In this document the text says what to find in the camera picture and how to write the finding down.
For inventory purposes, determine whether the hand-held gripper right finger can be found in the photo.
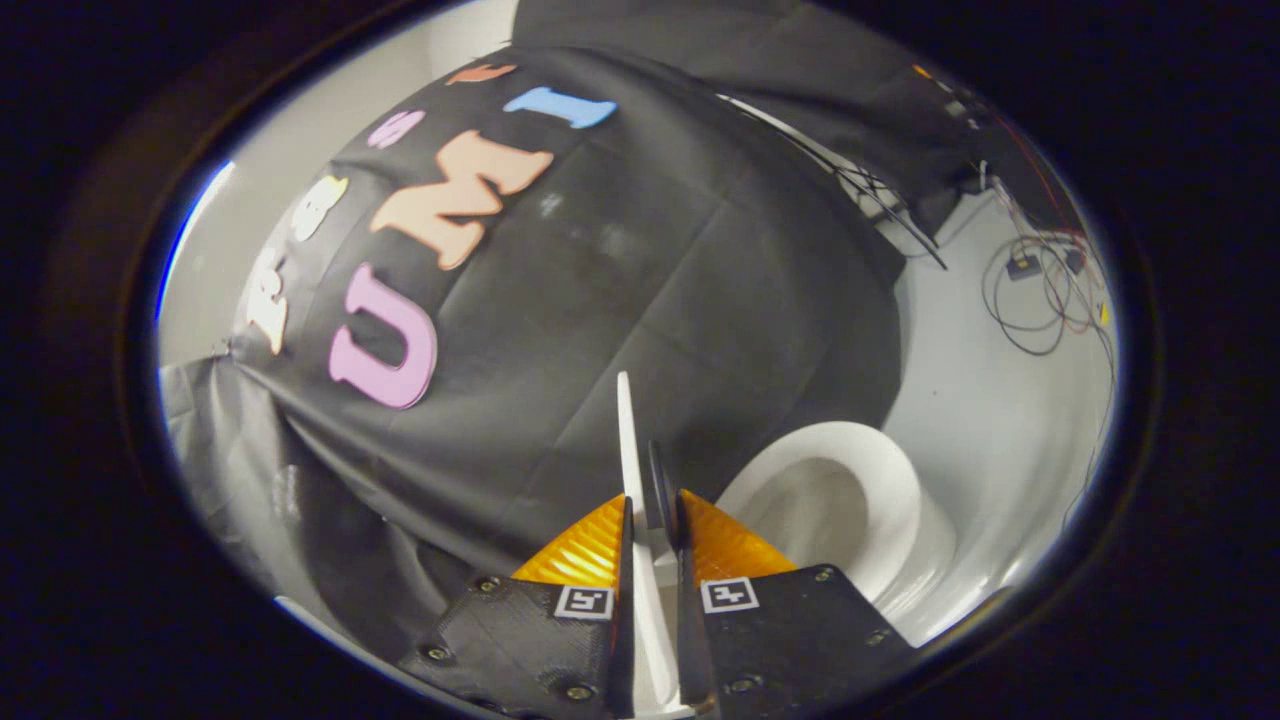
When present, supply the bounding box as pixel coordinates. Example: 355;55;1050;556
675;488;919;720

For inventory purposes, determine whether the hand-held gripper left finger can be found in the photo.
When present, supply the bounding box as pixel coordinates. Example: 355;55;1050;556
398;495;637;720

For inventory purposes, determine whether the plain dark grey cloth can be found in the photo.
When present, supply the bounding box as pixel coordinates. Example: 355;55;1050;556
510;0;1001;239
160;355;483;663

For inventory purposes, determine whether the black backdrop cloth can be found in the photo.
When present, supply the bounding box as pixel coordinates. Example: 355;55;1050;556
230;45;907;579

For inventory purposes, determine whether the black light stand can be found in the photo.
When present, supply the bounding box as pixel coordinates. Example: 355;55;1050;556
720;95;949;271

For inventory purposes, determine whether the tangle of floor cables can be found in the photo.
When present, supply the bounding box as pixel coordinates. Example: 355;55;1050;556
978;172;1117;403

